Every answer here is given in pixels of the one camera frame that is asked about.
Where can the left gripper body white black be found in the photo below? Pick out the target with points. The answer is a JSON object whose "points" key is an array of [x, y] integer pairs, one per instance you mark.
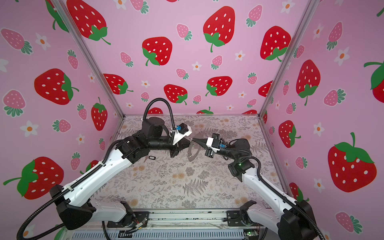
{"points": [[175, 149]]}

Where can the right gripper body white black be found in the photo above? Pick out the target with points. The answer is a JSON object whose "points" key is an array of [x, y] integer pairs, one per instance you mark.
{"points": [[211, 154]]}

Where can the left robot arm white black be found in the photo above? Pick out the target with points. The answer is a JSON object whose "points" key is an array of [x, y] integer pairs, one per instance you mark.
{"points": [[75, 207]]}

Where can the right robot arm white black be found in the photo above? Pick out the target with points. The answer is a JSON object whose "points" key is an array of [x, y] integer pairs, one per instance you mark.
{"points": [[287, 217]]}

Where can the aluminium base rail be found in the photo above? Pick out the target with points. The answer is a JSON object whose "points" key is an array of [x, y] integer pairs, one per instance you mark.
{"points": [[175, 224]]}

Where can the aluminium corner post right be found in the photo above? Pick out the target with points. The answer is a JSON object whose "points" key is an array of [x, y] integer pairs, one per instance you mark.
{"points": [[296, 38]]}

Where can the aluminium corner post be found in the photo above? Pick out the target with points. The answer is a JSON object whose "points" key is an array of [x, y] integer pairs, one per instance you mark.
{"points": [[78, 38], [296, 38]]}

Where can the aluminium corner post left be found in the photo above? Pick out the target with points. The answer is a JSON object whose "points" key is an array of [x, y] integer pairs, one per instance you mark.
{"points": [[78, 38]]}

